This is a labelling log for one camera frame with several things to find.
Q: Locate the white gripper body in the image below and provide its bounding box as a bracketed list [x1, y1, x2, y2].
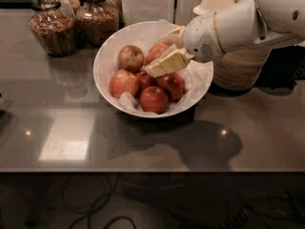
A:
[182, 11, 225, 63]

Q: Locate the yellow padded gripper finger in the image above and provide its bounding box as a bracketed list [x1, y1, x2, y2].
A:
[144, 44, 194, 77]
[159, 26, 185, 48]

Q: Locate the red apple back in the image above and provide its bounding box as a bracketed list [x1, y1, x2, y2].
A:
[144, 43, 169, 66]

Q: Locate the yellow-red apple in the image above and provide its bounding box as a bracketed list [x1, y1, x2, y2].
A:
[117, 45, 144, 73]

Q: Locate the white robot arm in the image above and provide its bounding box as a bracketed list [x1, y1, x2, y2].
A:
[145, 0, 305, 77]

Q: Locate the small red apple middle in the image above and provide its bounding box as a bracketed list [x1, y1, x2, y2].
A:
[156, 73, 185, 102]

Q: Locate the white bowl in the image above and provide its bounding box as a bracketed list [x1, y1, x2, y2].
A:
[92, 20, 214, 119]

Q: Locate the paper bowl stack back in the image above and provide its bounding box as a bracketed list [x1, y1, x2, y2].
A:
[193, 0, 234, 15]

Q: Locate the paper bowl stack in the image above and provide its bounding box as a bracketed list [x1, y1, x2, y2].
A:
[193, 0, 234, 15]
[213, 48, 271, 92]

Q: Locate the dark red apple front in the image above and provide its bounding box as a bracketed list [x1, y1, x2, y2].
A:
[139, 86, 169, 115]

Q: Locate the paper bowl stack front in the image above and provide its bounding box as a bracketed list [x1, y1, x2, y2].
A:
[213, 48, 271, 92]

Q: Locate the red apple left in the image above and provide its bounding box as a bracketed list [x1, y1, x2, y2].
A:
[109, 70, 139, 99]

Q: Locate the white paper liner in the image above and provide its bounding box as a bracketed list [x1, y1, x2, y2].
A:
[94, 18, 213, 115]

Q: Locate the white napkin dispenser left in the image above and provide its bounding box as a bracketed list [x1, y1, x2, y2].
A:
[122, 0, 174, 26]

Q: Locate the glass cereal jar middle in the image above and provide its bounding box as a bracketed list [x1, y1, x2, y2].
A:
[76, 0, 119, 47]

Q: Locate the glass cereal jar left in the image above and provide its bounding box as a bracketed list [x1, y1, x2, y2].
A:
[29, 0, 77, 56]

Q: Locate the black floor cable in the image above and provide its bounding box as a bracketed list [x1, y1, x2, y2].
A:
[60, 173, 137, 229]

